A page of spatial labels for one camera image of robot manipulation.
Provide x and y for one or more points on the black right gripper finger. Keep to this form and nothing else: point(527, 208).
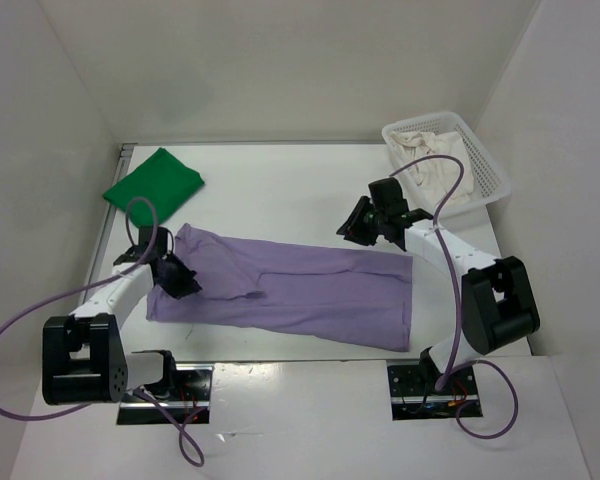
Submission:
point(364, 235)
point(356, 223)

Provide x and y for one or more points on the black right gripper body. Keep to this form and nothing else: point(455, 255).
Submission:
point(379, 218)

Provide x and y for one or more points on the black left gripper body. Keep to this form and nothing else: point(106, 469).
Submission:
point(179, 278)

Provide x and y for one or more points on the lavender t shirt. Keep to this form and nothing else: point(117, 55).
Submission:
point(351, 296)

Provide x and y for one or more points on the green t shirt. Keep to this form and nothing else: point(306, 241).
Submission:
point(162, 179)

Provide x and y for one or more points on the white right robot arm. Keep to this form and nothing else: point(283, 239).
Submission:
point(494, 301)

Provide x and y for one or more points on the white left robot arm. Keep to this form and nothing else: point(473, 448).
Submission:
point(83, 359)

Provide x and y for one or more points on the cream t shirt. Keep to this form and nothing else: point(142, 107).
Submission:
point(434, 178)

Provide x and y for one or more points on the white plastic basket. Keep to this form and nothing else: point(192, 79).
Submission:
point(491, 182)

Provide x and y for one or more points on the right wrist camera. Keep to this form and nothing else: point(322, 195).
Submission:
point(387, 197)

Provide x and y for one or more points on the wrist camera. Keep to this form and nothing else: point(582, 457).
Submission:
point(387, 197)
point(157, 243)

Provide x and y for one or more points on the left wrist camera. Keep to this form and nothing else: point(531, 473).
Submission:
point(157, 243)

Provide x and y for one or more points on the aluminium table edge rail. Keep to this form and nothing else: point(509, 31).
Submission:
point(122, 167)

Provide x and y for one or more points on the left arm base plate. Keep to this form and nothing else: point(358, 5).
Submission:
point(188, 394)

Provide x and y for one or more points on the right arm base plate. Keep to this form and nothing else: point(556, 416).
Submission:
point(413, 399)

